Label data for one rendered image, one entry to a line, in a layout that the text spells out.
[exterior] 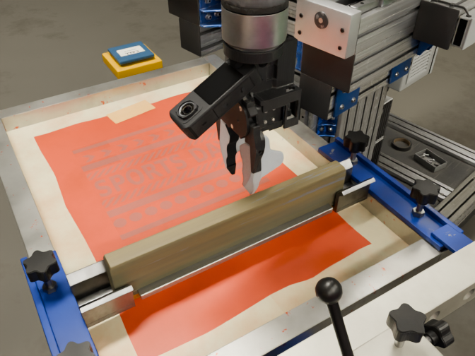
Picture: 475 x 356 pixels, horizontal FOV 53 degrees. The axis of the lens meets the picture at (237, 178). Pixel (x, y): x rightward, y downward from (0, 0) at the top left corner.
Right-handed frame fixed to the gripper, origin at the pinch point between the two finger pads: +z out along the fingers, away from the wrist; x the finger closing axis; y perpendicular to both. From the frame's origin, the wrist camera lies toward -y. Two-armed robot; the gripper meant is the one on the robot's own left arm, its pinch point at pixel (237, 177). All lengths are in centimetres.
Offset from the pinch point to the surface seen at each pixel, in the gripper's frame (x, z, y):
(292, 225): -2.5, 12.2, 9.1
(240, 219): -1.3, 7.0, -0.2
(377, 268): -15.8, 12.7, 14.9
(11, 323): 86, 112, -45
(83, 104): 56, 15, -8
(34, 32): 351, 111, 27
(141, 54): 73, 15, 14
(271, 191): 0.4, 5.7, 6.5
